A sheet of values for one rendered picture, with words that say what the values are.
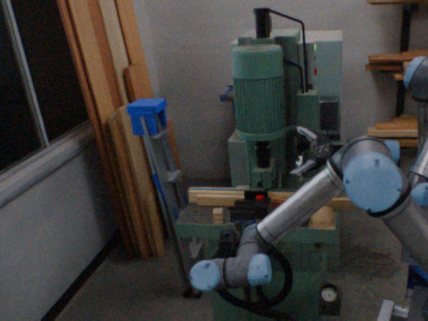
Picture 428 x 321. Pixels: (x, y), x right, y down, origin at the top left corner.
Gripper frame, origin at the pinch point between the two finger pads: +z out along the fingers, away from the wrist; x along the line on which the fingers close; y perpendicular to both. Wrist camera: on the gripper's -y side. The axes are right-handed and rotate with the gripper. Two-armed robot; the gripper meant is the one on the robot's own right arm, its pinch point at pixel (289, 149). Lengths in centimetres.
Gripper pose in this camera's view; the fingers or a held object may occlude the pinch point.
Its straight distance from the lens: 155.4
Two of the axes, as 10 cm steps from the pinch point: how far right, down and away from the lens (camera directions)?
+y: -1.6, 0.6, -9.9
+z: -9.9, -0.4, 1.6
